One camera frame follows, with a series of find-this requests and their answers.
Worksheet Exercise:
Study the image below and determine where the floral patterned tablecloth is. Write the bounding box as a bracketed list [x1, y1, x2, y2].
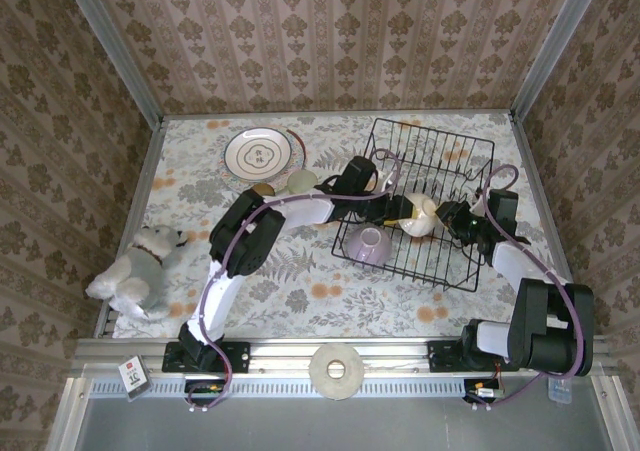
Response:
[112, 113, 576, 340]

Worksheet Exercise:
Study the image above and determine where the pink red and blue plate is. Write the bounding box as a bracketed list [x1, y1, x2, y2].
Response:
[287, 128, 308, 175]

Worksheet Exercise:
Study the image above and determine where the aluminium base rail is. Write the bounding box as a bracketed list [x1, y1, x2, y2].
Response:
[72, 336, 611, 378]

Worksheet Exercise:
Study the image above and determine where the black wire dish rack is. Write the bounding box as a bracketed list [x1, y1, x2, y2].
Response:
[331, 116, 497, 293]

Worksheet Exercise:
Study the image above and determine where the grey tape roll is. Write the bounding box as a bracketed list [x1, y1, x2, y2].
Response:
[308, 343, 365, 401]

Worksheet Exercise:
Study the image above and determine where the grey and white plush dog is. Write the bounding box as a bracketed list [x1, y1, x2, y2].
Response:
[84, 224, 191, 321]

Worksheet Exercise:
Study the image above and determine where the frosted green cup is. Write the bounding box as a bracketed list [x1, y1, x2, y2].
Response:
[286, 169, 318, 196]

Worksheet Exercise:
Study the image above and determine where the white slotted cable duct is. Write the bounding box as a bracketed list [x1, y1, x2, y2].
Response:
[89, 376, 471, 400]

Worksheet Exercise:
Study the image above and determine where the small connector with wires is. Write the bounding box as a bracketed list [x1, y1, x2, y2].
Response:
[183, 378, 235, 415]
[462, 376, 506, 412]

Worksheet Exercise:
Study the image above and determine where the clear card box with label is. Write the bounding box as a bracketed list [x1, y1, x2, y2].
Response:
[118, 355, 152, 402]

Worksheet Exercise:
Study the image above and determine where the aluminium table side rail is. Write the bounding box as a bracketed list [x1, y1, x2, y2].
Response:
[94, 115, 169, 340]
[508, 113, 590, 336]

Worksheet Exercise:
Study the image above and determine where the aluminium frame post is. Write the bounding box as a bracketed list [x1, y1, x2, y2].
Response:
[55, 0, 165, 125]
[508, 0, 610, 118]

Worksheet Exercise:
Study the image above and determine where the white plate with green rim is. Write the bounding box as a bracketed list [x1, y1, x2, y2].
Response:
[223, 126, 291, 181]

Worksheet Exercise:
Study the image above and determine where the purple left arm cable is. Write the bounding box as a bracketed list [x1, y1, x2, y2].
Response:
[192, 148, 401, 412]

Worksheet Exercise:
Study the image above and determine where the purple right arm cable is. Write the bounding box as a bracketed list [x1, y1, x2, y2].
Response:
[482, 164, 589, 412]

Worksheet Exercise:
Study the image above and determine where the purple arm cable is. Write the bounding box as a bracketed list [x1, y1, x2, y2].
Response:
[482, 164, 589, 412]
[192, 148, 401, 412]

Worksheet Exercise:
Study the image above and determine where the clear plastic bottle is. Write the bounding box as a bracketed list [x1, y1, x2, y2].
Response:
[548, 375, 573, 405]

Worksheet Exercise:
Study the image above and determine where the lilac ceramic bowl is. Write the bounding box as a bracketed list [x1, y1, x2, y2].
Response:
[345, 223, 393, 266]

